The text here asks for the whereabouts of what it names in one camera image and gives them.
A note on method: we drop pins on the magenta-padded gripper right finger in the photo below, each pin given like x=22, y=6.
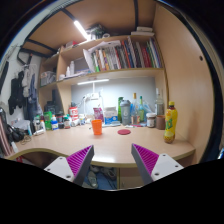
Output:
x=146, y=160

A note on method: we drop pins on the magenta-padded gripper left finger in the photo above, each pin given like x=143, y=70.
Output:
x=80, y=160

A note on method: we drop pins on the yellow drink bottle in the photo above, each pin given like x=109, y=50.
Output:
x=170, y=123

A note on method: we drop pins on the flat round red coaster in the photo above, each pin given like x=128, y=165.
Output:
x=124, y=132

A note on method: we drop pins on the orange plastic cup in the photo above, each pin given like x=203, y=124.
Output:
x=97, y=127

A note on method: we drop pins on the small brown bottle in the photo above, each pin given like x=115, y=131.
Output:
x=67, y=122

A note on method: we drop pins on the brown jar with white lid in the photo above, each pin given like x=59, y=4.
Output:
x=151, y=120

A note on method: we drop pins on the brown mug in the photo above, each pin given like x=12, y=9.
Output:
x=160, y=122

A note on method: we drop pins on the small blue-capped bottle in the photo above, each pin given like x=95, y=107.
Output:
x=54, y=124

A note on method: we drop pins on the light blue hairbrush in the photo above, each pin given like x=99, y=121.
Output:
x=111, y=124

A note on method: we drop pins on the red and white container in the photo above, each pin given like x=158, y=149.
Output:
x=73, y=112

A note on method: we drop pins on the green glass bottle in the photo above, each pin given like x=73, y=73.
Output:
x=141, y=111

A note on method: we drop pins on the pink bag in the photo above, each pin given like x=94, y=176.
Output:
x=98, y=114

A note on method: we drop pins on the blue plastic bag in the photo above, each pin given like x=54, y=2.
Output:
x=148, y=108

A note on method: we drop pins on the green box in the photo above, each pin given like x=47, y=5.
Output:
x=47, y=119

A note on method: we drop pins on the blue and white box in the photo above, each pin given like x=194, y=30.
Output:
x=111, y=116

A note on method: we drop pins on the clear glass bottle white cap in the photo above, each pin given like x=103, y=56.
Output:
x=159, y=105

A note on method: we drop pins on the green plastic bottle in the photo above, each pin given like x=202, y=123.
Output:
x=119, y=106

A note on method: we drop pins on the under-shelf strip light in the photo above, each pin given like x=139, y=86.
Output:
x=93, y=81

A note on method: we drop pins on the hanging dark clothes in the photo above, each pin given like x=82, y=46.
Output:
x=20, y=90

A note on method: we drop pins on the wooden shelf unit with books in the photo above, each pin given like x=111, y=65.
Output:
x=116, y=56

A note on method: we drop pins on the ceiling strip light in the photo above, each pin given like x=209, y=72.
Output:
x=80, y=29

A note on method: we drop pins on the white wall socket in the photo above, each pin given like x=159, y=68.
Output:
x=92, y=96

